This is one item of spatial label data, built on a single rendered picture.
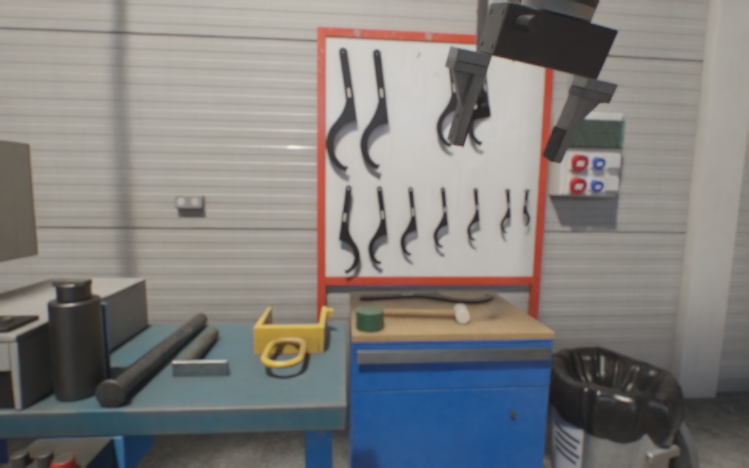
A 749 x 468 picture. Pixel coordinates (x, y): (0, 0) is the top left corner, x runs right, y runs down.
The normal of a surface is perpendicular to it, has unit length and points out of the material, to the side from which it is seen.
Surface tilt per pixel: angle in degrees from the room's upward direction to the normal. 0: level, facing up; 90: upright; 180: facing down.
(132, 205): 90
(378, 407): 90
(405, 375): 90
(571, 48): 114
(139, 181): 90
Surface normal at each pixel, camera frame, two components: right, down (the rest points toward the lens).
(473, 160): 0.08, 0.11
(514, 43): 0.12, 0.50
